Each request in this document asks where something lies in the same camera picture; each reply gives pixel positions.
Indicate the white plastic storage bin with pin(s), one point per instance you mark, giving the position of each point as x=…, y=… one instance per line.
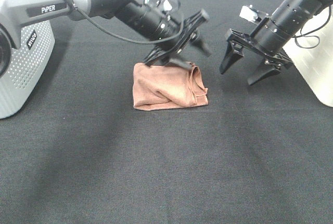
x=314, y=59

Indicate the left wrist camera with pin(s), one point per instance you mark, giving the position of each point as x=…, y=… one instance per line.
x=169, y=6

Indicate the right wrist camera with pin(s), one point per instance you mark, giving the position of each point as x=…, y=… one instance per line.
x=250, y=14

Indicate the brown microfibre towel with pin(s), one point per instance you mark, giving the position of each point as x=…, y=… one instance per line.
x=160, y=87

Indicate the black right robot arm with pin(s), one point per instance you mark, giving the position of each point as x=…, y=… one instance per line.
x=270, y=35

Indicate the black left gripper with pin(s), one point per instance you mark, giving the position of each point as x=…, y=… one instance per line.
x=190, y=34

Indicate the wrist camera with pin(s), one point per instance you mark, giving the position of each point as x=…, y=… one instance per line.
x=169, y=6
x=250, y=14

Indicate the grey perforated laundry basket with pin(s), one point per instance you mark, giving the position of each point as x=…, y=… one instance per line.
x=26, y=67

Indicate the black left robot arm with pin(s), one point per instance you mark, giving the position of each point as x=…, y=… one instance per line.
x=154, y=21

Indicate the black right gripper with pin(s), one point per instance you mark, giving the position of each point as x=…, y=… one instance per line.
x=237, y=41

